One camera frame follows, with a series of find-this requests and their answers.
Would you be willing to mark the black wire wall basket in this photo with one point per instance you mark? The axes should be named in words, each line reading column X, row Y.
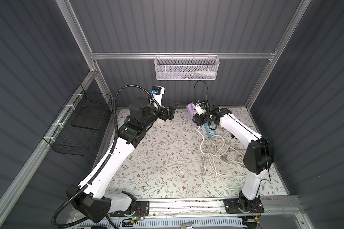
column 66, row 139

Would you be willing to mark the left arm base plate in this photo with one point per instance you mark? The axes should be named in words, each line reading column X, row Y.
column 136, row 209

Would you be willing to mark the white wire wall basket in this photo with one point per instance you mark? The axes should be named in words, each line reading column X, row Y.
column 168, row 67

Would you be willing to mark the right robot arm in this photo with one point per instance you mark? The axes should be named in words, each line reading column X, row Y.
column 257, row 159

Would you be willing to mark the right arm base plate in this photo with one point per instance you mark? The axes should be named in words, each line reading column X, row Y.
column 241, row 205

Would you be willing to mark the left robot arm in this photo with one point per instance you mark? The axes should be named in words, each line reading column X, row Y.
column 89, row 197

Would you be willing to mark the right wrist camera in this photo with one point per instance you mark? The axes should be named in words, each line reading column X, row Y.
column 199, row 107

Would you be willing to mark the purple power strip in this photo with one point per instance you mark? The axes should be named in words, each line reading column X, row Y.
column 191, row 110

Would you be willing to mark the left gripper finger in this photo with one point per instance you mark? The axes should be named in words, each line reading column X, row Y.
column 172, row 112
column 173, row 106

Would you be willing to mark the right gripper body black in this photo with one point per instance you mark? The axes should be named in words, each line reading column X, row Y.
column 209, row 114

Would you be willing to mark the teal power strip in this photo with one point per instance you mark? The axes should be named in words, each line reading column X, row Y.
column 210, row 130

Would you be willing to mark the black pad in black basket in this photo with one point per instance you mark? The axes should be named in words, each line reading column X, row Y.
column 88, row 118

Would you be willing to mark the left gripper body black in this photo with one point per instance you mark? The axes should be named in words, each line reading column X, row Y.
column 165, row 113

